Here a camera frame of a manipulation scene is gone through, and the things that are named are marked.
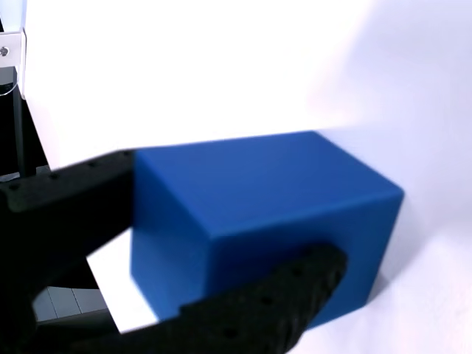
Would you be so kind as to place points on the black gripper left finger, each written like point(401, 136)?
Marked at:
point(70, 206)

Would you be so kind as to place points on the black vertical post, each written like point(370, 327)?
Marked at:
point(19, 121)

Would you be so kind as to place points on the blue cube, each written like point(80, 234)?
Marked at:
point(258, 184)

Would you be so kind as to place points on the white metal bracket with screw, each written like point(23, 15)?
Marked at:
point(11, 49)

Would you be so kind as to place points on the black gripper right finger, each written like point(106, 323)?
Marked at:
point(265, 313)

